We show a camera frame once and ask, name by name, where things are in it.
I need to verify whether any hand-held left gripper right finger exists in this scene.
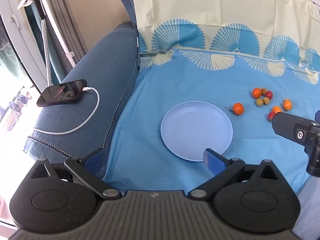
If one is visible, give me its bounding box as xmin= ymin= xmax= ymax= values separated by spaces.
xmin=187 ymin=148 xmax=279 ymax=200

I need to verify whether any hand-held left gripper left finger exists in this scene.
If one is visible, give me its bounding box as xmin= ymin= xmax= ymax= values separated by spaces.
xmin=30 ymin=148 xmax=123 ymax=198

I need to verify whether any light blue plastic plate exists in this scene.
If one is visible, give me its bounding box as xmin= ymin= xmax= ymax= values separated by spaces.
xmin=160 ymin=101 xmax=233 ymax=162

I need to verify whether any orange tangerine with stem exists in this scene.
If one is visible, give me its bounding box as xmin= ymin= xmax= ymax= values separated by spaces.
xmin=225 ymin=102 xmax=244 ymax=116

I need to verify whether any black smartphone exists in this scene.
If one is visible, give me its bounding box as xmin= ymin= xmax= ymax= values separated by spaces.
xmin=37 ymin=79 xmax=87 ymax=107

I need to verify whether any blue fan-print bed sheet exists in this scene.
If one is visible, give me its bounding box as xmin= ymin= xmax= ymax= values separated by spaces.
xmin=104 ymin=0 xmax=320 ymax=198

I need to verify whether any white garment steamer pole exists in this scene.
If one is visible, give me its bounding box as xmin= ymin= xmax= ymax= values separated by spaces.
xmin=35 ymin=0 xmax=75 ymax=67

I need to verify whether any white charging cable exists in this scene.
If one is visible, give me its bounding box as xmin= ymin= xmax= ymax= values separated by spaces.
xmin=32 ymin=87 xmax=100 ymax=135

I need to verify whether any patterned steamer hose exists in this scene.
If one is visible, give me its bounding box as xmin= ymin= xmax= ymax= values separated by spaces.
xmin=40 ymin=19 xmax=54 ymax=87

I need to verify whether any white window frame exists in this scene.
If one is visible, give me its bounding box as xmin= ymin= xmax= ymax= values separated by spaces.
xmin=0 ymin=0 xmax=50 ymax=93

